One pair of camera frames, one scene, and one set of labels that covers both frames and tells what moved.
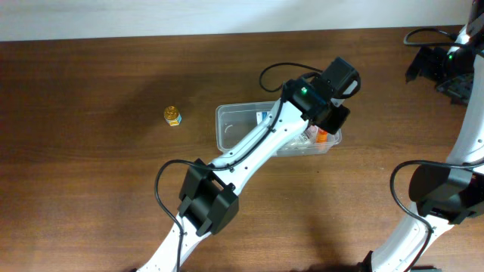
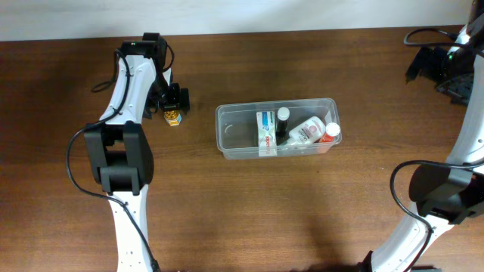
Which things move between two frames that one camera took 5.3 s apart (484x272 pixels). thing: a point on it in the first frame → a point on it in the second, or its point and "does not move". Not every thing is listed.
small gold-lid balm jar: (172, 116) does not move
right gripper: (433, 57) does not move
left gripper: (333, 122) → (174, 103)
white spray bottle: (308, 138) does not move
